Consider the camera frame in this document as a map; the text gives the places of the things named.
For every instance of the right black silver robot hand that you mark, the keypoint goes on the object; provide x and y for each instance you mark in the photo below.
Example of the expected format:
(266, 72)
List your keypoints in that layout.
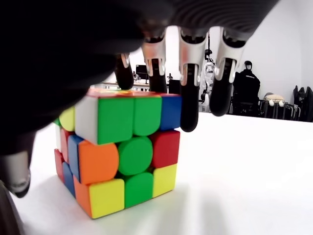
(73, 49)

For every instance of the multicoloured Rubik's cube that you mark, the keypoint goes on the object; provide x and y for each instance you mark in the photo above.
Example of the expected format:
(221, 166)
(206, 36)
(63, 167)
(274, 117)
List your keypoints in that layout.
(137, 154)

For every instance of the black computer monitor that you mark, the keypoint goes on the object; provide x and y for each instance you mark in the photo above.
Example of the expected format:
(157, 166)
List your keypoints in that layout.
(141, 72)

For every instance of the white humanoid robot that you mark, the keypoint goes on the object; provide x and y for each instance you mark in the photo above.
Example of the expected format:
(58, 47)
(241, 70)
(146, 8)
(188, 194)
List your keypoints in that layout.
(209, 71)

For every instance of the beige plush toy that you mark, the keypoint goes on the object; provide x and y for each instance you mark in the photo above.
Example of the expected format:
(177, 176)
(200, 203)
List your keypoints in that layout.
(275, 98)

